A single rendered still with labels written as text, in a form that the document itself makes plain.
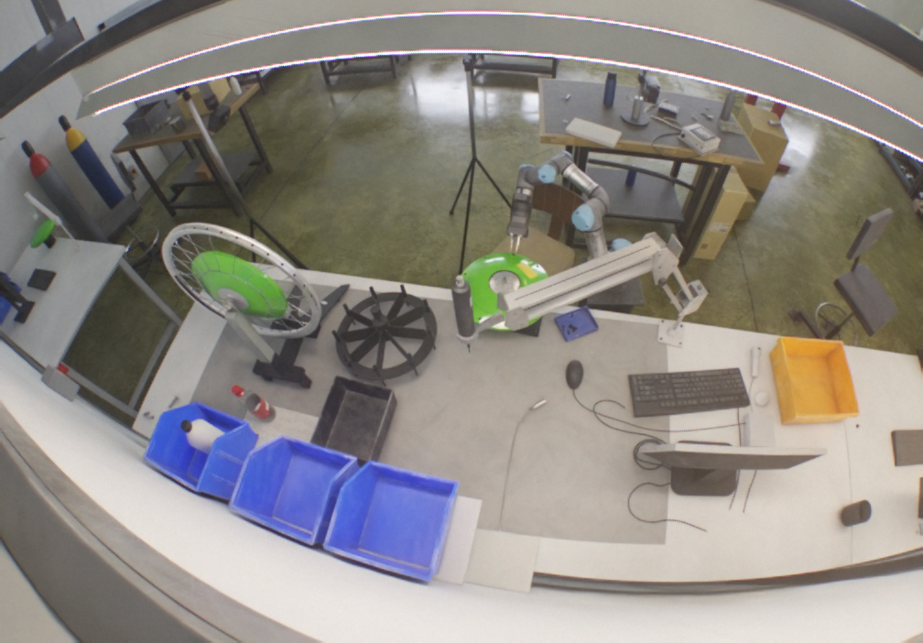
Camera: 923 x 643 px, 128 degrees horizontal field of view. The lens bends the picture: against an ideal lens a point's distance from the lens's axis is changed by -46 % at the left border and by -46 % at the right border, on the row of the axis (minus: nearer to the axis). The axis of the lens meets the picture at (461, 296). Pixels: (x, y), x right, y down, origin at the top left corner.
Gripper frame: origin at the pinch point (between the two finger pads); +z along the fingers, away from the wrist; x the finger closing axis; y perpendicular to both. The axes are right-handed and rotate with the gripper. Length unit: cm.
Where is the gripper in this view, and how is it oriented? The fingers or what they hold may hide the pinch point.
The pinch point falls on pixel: (513, 253)
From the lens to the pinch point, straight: 143.7
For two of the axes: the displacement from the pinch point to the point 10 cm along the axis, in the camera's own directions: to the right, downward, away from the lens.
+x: -9.6, -1.8, 2.2
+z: -1.8, 9.8, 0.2
